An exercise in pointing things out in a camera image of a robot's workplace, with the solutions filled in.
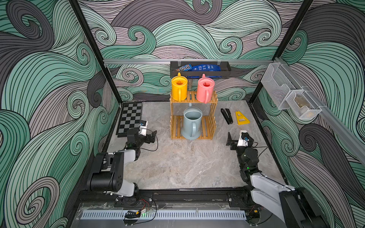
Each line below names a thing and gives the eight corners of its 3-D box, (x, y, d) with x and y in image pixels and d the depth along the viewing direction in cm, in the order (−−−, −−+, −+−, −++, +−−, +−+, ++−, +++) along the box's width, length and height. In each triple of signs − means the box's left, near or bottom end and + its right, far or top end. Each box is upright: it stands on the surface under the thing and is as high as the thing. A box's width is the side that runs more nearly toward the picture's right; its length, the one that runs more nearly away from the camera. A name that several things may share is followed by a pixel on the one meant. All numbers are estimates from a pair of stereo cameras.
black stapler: (226, 124, 107) (227, 123, 106) (220, 110, 117) (221, 108, 115) (234, 124, 108) (235, 122, 106) (227, 109, 118) (228, 107, 116)
